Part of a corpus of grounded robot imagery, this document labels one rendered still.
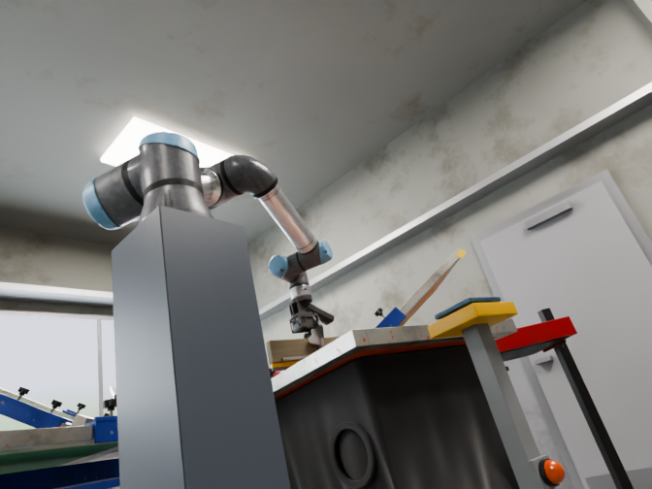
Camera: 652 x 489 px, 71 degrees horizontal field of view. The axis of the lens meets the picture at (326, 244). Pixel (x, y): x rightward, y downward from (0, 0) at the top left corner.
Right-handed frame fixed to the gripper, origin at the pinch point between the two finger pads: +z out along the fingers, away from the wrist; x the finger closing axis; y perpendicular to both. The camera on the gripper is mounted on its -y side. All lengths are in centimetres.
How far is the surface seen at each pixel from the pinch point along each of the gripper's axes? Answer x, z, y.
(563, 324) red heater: 16, 1, -134
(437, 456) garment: 47, 39, 7
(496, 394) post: 74, 30, 14
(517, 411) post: 76, 34, 12
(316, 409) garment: 25.1, 21.5, 21.9
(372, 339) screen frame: 57, 13, 24
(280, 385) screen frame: 21.4, 13.4, 29.0
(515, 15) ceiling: 40, -248, -232
